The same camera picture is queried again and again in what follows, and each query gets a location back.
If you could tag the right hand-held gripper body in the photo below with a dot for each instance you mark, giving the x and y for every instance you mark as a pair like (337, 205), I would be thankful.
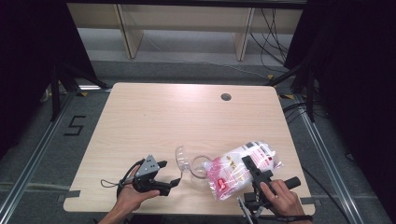
(261, 179)

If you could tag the yellow black tape piece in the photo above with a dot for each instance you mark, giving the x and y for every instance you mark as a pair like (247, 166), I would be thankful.
(82, 94)
(286, 96)

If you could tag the red and white sugar bag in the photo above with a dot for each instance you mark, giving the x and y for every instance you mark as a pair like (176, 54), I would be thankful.
(236, 174)

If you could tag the grey tape strip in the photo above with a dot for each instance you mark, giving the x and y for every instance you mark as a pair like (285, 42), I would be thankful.
(307, 200)
(70, 194)

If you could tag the black curtain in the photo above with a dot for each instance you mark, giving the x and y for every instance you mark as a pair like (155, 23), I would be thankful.
(358, 77)
(31, 62)

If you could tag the beige wooden shelf unit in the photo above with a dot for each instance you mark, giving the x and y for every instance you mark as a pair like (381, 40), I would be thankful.
(186, 18)

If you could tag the person's left hand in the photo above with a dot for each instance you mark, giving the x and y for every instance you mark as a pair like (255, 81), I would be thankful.
(134, 199)

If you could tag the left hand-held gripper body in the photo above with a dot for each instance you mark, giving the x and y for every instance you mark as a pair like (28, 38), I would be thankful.
(149, 185)

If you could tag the black metal stand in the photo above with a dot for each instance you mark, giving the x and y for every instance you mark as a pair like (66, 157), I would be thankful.
(55, 99)
(310, 96)

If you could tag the person's right hand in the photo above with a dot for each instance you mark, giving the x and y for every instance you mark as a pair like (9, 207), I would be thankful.
(283, 199)

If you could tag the aluminium floor rail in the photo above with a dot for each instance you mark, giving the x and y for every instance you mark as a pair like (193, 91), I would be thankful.
(37, 149)
(327, 161)

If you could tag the clear plastic jar with lid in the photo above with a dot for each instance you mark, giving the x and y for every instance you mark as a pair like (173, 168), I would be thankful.
(199, 168)

